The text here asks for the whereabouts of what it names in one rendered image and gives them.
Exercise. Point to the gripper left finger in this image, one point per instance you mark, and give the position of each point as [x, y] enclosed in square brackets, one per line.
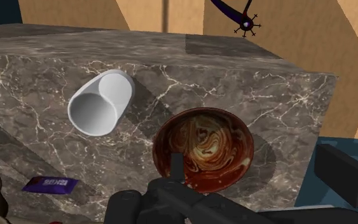
[166, 201]

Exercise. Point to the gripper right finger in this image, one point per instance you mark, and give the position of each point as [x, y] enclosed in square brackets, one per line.
[340, 173]

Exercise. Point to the brown swirl-patterned bowl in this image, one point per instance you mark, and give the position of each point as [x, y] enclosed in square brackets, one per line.
[209, 145]

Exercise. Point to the white cup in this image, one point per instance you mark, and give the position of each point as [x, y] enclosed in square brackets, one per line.
[99, 107]

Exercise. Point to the purple snack packet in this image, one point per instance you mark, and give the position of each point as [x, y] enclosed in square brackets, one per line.
[50, 185]

